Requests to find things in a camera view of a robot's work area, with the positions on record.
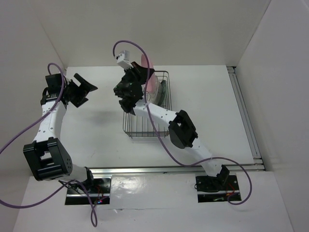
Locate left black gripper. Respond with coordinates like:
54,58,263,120
62,73,97,108

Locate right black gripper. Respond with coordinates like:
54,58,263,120
113,61,155,94

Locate pink plastic plate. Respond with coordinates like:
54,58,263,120
141,54,157,93

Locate clear glass plate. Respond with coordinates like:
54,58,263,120
154,78,161,105

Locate white plate green rim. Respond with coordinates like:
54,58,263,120
146,91,157,103

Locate blue floral patterned plate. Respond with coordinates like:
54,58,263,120
158,80,167,105

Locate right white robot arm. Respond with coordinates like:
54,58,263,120
113,61,229,189

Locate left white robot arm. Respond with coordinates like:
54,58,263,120
23,73,97,193

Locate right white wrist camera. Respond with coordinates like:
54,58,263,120
116,50,133,70

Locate dark wire dish rack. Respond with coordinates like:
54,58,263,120
122,70,172,139

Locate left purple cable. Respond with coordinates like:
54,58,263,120
0,62,102,228

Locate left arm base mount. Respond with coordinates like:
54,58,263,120
65,177,112,205

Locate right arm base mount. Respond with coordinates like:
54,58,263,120
194,174,242,203

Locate aluminium rail right side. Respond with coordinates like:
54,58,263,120
226,66,266,171

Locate aluminium rail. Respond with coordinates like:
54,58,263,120
226,66,266,171
90,164,265,178

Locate aluminium rail front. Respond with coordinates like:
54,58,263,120
90,164,265,178

